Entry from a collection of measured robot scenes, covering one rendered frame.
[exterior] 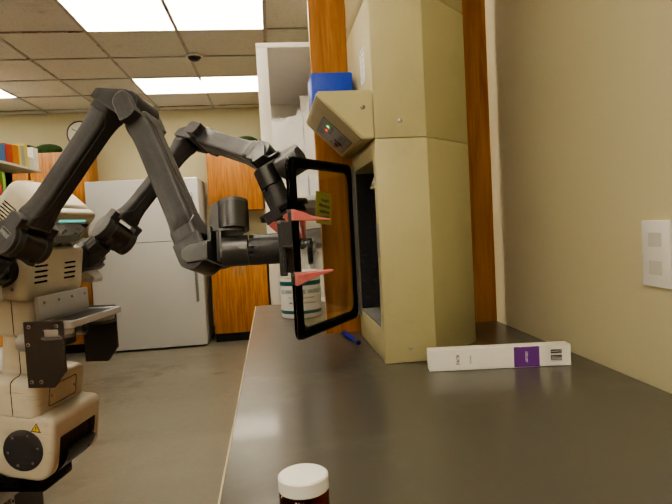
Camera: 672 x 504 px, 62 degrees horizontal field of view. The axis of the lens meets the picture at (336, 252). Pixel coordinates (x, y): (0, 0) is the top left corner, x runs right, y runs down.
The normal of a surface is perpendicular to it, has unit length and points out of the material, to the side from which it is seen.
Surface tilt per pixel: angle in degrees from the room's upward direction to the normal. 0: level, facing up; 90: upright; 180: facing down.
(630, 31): 90
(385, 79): 90
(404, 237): 90
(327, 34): 90
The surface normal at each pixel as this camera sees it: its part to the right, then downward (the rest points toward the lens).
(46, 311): 0.99, -0.05
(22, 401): -0.10, 0.06
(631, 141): -0.99, 0.06
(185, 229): -0.29, -0.26
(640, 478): -0.05, -1.00
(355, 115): 0.11, 0.04
